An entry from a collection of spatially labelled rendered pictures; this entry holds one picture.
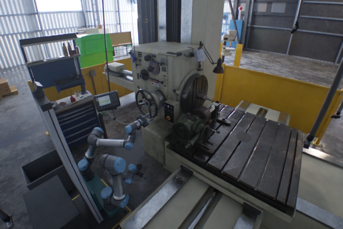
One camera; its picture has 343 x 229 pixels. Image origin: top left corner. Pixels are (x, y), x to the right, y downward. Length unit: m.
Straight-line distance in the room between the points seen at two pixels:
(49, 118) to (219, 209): 1.56
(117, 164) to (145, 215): 0.55
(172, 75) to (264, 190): 1.39
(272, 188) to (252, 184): 0.17
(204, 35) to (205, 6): 0.35
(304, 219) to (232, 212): 0.81
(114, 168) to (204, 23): 1.92
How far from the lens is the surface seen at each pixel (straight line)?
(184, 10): 2.42
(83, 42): 5.55
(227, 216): 1.72
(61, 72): 3.39
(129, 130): 1.61
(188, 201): 1.72
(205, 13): 2.25
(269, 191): 1.61
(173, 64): 1.76
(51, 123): 1.23
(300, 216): 2.22
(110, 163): 1.38
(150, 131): 2.64
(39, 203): 1.92
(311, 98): 3.96
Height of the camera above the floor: 2.21
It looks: 27 degrees down
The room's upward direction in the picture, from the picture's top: straight up
